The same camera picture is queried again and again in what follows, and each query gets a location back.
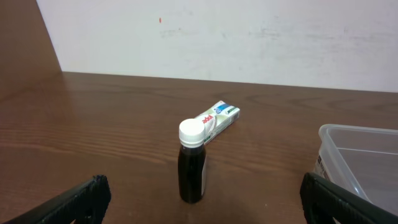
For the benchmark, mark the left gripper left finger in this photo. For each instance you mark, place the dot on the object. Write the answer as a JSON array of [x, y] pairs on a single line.
[[84, 203]]

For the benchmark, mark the white Panadol box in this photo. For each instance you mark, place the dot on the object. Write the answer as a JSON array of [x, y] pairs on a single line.
[[217, 119]]

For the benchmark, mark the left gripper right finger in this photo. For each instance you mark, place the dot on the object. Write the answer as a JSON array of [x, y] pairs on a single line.
[[326, 202]]

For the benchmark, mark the dark bottle white cap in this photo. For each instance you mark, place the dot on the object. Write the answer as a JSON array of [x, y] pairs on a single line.
[[192, 160]]

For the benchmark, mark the clear plastic container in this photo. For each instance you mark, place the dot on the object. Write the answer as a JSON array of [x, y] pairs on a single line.
[[361, 160]]

